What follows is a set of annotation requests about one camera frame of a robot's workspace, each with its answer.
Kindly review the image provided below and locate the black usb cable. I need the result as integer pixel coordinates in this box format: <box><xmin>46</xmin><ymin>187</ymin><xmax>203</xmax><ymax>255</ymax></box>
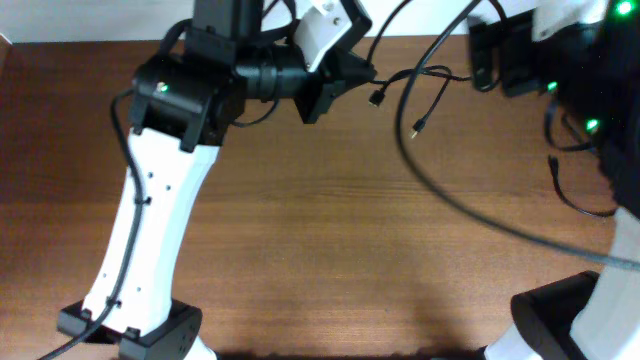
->
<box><xmin>543</xmin><ymin>97</ymin><xmax>619</xmax><ymax>219</ymax></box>
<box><xmin>366</xmin><ymin>0</ymin><xmax>474</xmax><ymax>140</ymax></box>

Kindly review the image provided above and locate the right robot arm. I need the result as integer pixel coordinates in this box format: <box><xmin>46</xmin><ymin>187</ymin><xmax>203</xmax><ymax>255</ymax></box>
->
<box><xmin>468</xmin><ymin>0</ymin><xmax>639</xmax><ymax>359</ymax></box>

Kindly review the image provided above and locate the camera black cable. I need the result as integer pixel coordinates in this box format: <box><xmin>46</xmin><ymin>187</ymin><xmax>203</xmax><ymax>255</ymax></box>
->
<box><xmin>37</xmin><ymin>0</ymin><xmax>301</xmax><ymax>360</ymax></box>
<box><xmin>394</xmin><ymin>0</ymin><xmax>640</xmax><ymax>274</ymax></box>

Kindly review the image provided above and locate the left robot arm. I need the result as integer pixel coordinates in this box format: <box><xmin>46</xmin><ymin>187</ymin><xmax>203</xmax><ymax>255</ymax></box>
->
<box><xmin>57</xmin><ymin>0</ymin><xmax>376</xmax><ymax>359</ymax></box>

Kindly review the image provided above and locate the right camera black cable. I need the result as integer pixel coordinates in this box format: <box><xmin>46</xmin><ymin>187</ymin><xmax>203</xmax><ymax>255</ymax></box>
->
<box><xmin>394</xmin><ymin>0</ymin><xmax>640</xmax><ymax>274</ymax></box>

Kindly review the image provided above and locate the left camera black cable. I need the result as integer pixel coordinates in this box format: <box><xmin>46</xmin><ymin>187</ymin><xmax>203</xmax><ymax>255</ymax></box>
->
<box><xmin>37</xmin><ymin>0</ymin><xmax>301</xmax><ymax>360</ymax></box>

